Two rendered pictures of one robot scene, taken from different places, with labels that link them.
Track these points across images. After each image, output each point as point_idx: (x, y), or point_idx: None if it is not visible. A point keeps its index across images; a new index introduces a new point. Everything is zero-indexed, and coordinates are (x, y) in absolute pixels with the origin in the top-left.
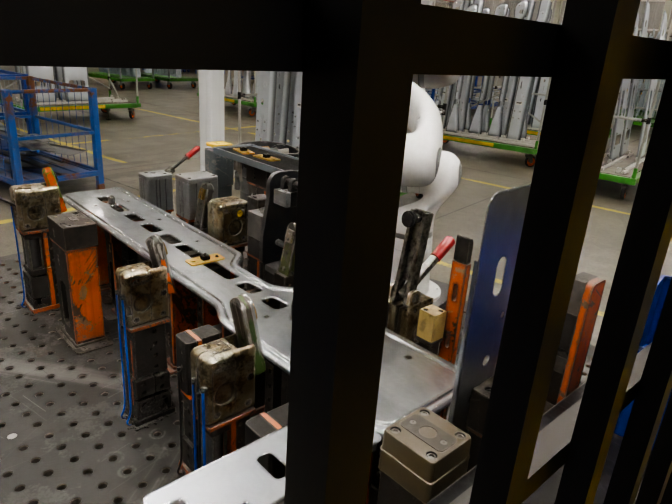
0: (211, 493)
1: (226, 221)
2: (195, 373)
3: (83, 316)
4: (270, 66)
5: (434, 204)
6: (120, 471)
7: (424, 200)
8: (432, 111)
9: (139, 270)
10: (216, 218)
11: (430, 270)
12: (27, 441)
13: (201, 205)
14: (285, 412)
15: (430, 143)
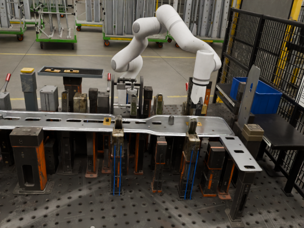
0: (244, 161)
1: (86, 104)
2: (192, 146)
3: (43, 175)
4: None
5: (138, 73)
6: (142, 205)
7: (133, 73)
8: (212, 49)
9: (121, 131)
10: (82, 104)
11: None
12: (101, 224)
13: (65, 101)
14: (213, 144)
15: (219, 58)
